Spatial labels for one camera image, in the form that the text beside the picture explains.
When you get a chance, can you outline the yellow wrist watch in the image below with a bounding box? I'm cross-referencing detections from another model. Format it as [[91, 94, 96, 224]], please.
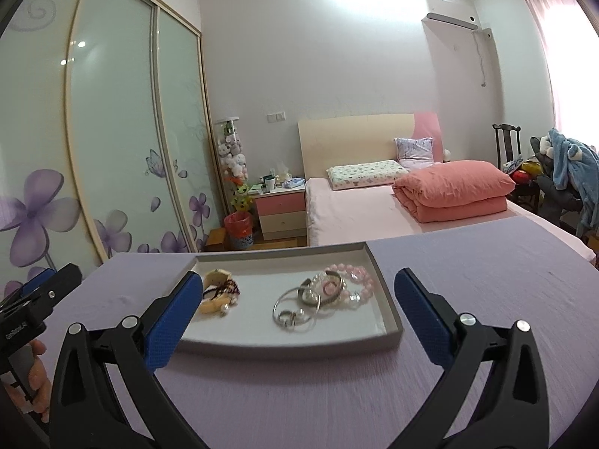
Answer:
[[198, 269, 241, 316]]

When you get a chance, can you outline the dark red bead necklace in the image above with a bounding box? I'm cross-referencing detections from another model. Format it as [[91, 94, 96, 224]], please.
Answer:
[[201, 279, 243, 302]]

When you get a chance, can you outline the pink bead bracelet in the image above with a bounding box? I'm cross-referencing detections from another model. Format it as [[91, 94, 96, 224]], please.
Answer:
[[325, 263, 377, 309]]

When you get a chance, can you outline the dark engraved cuff bangle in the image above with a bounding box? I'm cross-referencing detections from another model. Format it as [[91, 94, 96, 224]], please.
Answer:
[[298, 274, 345, 306]]

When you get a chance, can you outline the white pearl bracelet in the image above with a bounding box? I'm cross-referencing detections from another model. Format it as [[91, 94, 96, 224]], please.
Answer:
[[298, 272, 350, 307]]

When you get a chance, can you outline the thin silver bangle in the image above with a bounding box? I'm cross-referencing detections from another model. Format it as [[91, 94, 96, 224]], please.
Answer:
[[271, 286, 322, 330]]

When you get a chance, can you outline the person's left hand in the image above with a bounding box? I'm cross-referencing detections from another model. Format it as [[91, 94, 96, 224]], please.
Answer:
[[2, 339, 52, 424]]

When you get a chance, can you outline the purple table cloth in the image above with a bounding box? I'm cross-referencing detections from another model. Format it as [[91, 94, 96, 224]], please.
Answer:
[[0, 215, 599, 449]]

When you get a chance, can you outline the sliding door flower wardrobe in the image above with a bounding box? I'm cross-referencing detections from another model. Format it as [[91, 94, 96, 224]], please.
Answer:
[[1, 0, 224, 294]]

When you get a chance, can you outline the dark wooden chair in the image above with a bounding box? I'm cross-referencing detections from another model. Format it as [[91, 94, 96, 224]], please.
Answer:
[[492, 124, 540, 213]]

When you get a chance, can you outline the grey cardboard tray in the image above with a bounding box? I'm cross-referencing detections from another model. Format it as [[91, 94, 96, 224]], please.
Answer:
[[179, 242, 403, 360]]

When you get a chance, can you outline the red waste basket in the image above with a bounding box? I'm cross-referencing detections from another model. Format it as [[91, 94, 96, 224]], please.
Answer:
[[224, 211, 254, 250]]

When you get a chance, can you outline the folded salmon pink quilt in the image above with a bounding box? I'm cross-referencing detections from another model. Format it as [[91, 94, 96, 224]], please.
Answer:
[[392, 160, 515, 223]]

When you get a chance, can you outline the blue plush garment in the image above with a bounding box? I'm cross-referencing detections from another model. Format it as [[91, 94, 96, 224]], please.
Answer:
[[548, 128, 599, 237]]

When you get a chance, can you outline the clear tube of plush toys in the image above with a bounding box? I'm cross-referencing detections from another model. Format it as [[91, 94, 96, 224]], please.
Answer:
[[216, 117, 251, 213]]

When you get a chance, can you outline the bed with beige headboard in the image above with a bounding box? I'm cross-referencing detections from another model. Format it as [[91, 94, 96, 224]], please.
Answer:
[[296, 112, 596, 254]]

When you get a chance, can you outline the small lilac pillow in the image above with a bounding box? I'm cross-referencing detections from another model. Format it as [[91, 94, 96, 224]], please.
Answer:
[[395, 137, 435, 170]]

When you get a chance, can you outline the pink white nightstand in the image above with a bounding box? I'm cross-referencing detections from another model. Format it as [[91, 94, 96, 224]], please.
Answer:
[[254, 186, 307, 241]]

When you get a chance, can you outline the floral white pillow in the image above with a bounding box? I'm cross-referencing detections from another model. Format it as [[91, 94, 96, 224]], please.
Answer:
[[327, 160, 408, 190]]

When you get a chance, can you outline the pink curtain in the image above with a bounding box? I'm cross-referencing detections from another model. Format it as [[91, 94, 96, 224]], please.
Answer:
[[524, 0, 598, 145]]

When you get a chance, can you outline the white air conditioner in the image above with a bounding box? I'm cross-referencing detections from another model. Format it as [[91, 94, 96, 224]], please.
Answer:
[[425, 0, 479, 31]]

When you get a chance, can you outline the white wall switch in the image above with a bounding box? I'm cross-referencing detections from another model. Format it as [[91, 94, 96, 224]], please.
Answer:
[[267, 112, 286, 123]]

